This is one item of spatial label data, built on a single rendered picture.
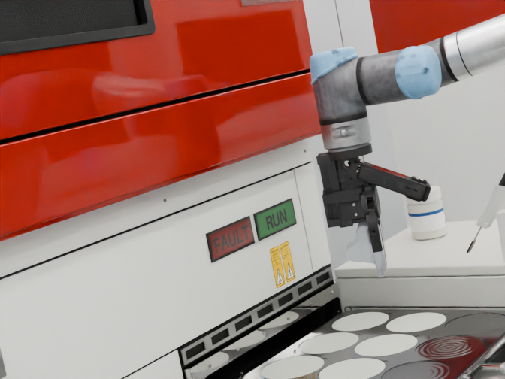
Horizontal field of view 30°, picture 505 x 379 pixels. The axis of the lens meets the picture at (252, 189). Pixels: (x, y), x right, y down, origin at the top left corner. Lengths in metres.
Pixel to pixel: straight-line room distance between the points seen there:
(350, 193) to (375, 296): 0.35
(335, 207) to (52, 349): 0.49
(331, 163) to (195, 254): 0.25
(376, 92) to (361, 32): 3.57
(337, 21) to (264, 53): 3.22
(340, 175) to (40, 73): 0.51
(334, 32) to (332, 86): 3.32
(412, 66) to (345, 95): 0.11
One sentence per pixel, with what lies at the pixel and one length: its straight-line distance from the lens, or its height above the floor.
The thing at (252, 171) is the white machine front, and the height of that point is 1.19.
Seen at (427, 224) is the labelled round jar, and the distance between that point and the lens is 1.89.
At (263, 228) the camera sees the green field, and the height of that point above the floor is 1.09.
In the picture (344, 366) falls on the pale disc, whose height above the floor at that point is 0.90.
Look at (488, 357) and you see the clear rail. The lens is 1.41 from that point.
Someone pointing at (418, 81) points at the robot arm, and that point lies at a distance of 1.40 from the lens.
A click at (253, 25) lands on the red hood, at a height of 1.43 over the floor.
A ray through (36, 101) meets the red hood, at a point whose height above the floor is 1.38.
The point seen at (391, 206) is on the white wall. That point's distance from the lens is 5.06.
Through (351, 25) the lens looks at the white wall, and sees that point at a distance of 4.91.
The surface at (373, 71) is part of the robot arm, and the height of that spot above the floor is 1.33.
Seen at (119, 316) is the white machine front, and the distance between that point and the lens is 1.36.
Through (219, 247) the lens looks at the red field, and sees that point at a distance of 1.51.
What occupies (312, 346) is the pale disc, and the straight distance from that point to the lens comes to 1.58.
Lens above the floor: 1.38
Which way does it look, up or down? 8 degrees down
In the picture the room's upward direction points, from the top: 11 degrees counter-clockwise
